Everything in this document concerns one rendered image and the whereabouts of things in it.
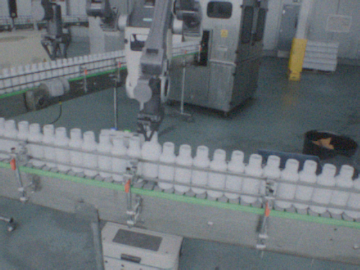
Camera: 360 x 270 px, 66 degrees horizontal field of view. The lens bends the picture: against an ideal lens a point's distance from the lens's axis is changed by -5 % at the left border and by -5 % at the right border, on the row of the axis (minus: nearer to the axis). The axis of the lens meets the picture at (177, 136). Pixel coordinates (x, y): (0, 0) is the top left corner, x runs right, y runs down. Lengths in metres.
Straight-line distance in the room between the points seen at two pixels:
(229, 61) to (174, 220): 3.69
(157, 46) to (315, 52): 9.48
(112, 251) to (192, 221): 0.92
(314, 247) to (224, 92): 3.75
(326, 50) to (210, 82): 6.23
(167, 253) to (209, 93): 3.33
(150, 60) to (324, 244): 0.84
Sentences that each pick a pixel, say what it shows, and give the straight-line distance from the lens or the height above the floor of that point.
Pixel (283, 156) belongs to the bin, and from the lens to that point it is 1.58.
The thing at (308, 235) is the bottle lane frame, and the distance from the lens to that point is 1.10.
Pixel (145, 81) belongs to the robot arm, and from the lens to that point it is 0.85.
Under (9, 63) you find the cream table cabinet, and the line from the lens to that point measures 4.98.
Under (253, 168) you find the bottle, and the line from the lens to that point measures 0.97.
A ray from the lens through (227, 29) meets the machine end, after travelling 4.53.
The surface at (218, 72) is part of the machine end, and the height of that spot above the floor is 0.71.
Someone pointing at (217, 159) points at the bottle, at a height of 1.15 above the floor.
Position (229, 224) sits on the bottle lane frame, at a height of 0.92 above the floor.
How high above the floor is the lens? 1.59
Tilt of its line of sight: 24 degrees down
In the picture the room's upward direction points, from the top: 3 degrees clockwise
